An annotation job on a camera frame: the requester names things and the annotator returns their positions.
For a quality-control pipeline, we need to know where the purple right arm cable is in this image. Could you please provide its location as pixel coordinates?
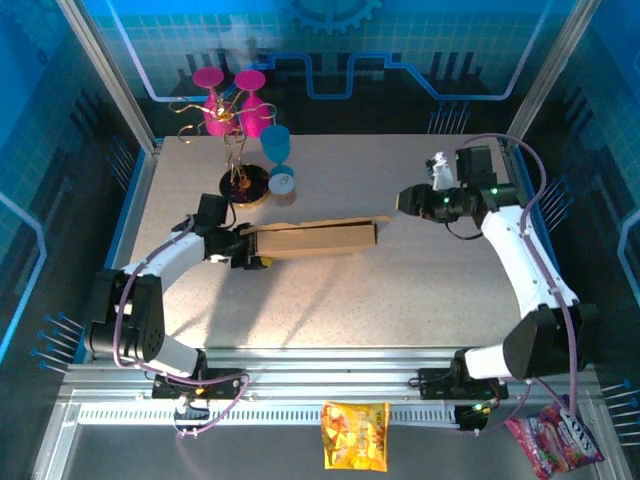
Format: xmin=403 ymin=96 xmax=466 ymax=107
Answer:
xmin=462 ymin=132 xmax=581 ymax=436

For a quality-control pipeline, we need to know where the white slotted cable duct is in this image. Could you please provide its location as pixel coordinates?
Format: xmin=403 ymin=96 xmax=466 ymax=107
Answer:
xmin=77 ymin=402 xmax=461 ymax=427

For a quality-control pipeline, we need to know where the purple candy bag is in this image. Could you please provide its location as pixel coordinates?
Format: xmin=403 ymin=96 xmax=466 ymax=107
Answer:
xmin=504 ymin=393 xmax=605 ymax=479

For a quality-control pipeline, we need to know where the blue plastic goblet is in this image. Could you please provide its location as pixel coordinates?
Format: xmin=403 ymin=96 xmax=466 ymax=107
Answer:
xmin=259 ymin=124 xmax=297 ymax=196

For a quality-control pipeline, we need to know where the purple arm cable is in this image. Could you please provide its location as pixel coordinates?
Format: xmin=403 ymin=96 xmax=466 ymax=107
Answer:
xmin=462 ymin=132 xmax=581 ymax=436
xmin=113 ymin=214 xmax=251 ymax=441

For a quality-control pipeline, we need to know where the brown cardboard paper box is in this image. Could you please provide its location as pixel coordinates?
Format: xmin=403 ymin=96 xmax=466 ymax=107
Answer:
xmin=238 ymin=214 xmax=395 ymax=262

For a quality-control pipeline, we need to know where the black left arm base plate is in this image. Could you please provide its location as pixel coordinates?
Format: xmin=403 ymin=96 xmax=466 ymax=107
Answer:
xmin=149 ymin=367 xmax=251 ymax=401

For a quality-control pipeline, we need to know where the gold wire glass rack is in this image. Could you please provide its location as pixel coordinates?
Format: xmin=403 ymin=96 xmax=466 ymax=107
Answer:
xmin=167 ymin=94 xmax=279 ymax=209

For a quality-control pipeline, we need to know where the aluminium frame side rail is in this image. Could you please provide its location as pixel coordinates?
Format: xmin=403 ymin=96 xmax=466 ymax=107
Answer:
xmin=82 ymin=142 xmax=166 ymax=364
xmin=499 ymin=137 xmax=591 ymax=364

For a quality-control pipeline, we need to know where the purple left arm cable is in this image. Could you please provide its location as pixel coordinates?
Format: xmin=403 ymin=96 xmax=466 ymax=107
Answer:
xmin=113 ymin=214 xmax=251 ymax=441

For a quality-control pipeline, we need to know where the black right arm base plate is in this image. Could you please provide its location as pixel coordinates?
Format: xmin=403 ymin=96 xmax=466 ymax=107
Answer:
xmin=417 ymin=367 xmax=510 ymax=401

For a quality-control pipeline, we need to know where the aluminium frame post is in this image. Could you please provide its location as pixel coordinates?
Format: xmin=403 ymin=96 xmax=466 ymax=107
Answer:
xmin=504 ymin=0 xmax=604 ymax=149
xmin=54 ymin=0 xmax=161 ymax=154

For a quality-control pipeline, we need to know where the aluminium frame front rail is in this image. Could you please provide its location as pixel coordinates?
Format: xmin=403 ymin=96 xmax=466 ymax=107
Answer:
xmin=59 ymin=347 xmax=601 ymax=401

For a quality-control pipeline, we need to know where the black electronics module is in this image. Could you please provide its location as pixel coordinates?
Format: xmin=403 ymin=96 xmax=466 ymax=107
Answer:
xmin=454 ymin=402 xmax=490 ymax=434

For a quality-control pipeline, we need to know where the pink plastic goblet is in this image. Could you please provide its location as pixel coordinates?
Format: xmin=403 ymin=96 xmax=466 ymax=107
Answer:
xmin=192 ymin=67 xmax=234 ymax=139
xmin=233 ymin=69 xmax=269 ymax=139

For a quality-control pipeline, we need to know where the yellow snack bag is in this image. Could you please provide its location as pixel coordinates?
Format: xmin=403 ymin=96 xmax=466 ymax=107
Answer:
xmin=319 ymin=399 xmax=392 ymax=472

